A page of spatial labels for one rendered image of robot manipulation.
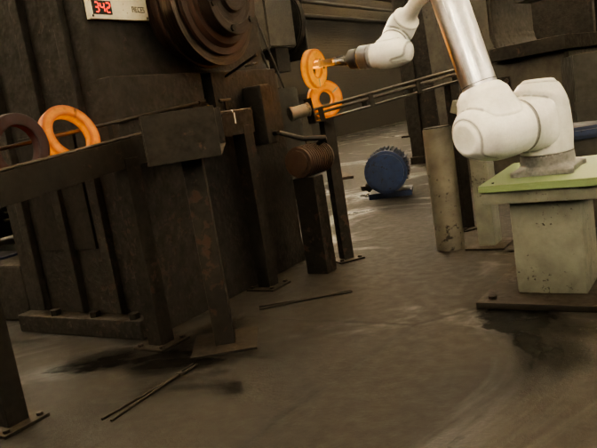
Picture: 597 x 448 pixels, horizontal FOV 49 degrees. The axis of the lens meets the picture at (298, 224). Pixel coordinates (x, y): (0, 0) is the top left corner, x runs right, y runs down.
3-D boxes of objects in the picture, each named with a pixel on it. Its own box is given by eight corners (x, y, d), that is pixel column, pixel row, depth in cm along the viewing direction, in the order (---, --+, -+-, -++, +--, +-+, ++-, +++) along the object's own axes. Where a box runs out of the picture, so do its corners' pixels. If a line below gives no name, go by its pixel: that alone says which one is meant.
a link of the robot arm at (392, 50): (373, 76, 247) (383, 55, 254) (411, 71, 239) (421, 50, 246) (363, 52, 240) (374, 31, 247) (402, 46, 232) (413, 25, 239)
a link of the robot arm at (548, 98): (587, 145, 193) (579, 70, 189) (545, 157, 185) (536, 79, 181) (543, 147, 207) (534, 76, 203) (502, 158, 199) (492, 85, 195)
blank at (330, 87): (322, 124, 281) (326, 124, 278) (299, 98, 276) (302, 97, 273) (346, 100, 284) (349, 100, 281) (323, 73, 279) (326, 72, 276)
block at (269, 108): (248, 147, 269) (238, 88, 265) (259, 144, 276) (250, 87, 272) (269, 144, 263) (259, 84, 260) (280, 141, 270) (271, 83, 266)
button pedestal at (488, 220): (463, 252, 269) (445, 101, 259) (480, 238, 289) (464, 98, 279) (502, 252, 260) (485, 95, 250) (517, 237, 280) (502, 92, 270)
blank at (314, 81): (297, 52, 254) (304, 50, 252) (317, 47, 266) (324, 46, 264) (303, 92, 258) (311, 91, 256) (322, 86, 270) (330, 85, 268)
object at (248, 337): (187, 367, 188) (138, 116, 176) (196, 337, 214) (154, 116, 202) (257, 356, 189) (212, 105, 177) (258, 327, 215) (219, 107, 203)
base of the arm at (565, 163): (591, 159, 202) (589, 141, 201) (572, 173, 185) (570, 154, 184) (530, 164, 213) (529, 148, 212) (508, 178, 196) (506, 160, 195)
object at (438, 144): (433, 252, 278) (417, 130, 270) (441, 244, 288) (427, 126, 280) (459, 251, 272) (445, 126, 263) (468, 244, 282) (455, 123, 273)
